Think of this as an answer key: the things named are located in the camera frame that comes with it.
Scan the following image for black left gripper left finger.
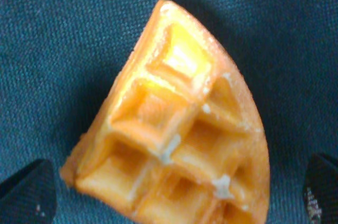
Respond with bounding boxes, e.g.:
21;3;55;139
1;158;57;223

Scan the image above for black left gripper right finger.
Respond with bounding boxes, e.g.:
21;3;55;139
303;153;337;223

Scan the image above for orange waffle piece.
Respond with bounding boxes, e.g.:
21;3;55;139
60;0;270;223

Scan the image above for black table cloth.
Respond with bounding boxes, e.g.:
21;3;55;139
1;0;337;223

